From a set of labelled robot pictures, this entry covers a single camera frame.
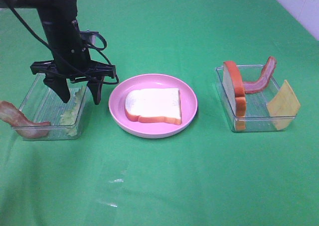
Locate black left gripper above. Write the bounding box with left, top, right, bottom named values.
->
left=30, top=8, right=117, bottom=105

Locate toy lettuce leaf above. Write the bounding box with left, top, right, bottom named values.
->
left=60, top=86, right=85, bottom=126

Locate toy bacon strip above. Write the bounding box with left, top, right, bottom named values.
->
left=0, top=100, right=51, bottom=139
left=243, top=56, right=277, bottom=94

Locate toy bread slice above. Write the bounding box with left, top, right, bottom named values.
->
left=222, top=60, right=247, bottom=118
left=125, top=88, right=182, bottom=125

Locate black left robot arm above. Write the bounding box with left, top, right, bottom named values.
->
left=0, top=0, right=119, bottom=105

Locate clear left plastic container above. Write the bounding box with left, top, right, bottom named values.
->
left=12, top=74, right=92, bottom=140

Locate clear plastic container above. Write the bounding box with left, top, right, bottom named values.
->
left=12, top=74, right=92, bottom=140
left=215, top=64, right=298, bottom=133

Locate pink plate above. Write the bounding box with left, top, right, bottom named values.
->
left=109, top=74, right=198, bottom=138

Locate green tablecloth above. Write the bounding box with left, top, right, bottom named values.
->
left=0, top=0, right=319, bottom=226

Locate clear right plastic container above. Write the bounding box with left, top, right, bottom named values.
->
left=215, top=64, right=298, bottom=133

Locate yellow toy cheese slice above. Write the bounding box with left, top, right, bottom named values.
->
left=266, top=80, right=301, bottom=130

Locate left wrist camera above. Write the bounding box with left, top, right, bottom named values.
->
left=80, top=30, right=99, bottom=45

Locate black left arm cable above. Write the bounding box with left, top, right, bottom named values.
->
left=0, top=0, right=120, bottom=86

